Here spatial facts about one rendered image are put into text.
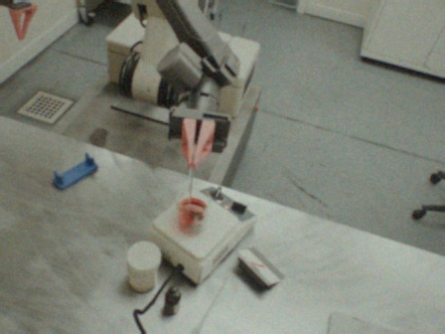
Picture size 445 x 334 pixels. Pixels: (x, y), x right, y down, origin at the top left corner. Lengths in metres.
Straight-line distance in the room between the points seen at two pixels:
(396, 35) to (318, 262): 2.35
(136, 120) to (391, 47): 1.95
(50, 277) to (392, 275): 0.67
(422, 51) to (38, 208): 2.68
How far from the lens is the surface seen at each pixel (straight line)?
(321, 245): 0.94
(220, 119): 0.70
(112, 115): 1.76
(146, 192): 0.96
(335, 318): 0.85
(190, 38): 0.80
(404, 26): 3.08
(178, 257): 0.80
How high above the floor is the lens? 1.48
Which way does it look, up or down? 45 degrees down
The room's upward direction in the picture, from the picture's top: 11 degrees clockwise
